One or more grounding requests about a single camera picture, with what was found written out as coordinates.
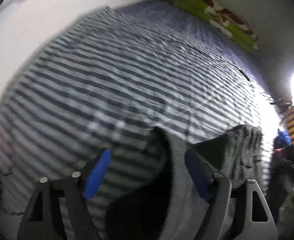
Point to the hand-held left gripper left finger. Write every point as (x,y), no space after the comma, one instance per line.
(98,172)

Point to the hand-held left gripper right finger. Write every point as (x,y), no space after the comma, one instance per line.
(197,173)

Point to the grey pants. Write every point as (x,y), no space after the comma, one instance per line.
(177,180)

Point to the striped bed sheet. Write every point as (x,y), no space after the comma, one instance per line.
(126,85)

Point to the green patterned folded blanket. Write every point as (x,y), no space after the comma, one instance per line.
(217,17)

